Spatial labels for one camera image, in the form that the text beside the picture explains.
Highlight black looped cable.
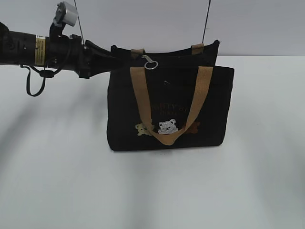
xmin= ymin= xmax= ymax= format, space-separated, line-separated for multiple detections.
xmin=20 ymin=63 xmax=63 ymax=97

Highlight silver zipper pull with ring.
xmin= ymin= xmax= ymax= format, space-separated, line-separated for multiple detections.
xmin=142 ymin=54 xmax=159 ymax=70

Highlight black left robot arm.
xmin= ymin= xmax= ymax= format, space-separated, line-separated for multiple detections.
xmin=0 ymin=24 xmax=122 ymax=79

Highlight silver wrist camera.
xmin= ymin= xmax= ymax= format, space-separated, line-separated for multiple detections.
xmin=53 ymin=1 xmax=78 ymax=26

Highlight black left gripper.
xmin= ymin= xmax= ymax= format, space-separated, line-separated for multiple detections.
xmin=44 ymin=35 xmax=114 ymax=79

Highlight black canvas tote bag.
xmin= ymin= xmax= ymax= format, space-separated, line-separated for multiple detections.
xmin=107 ymin=40 xmax=234 ymax=152

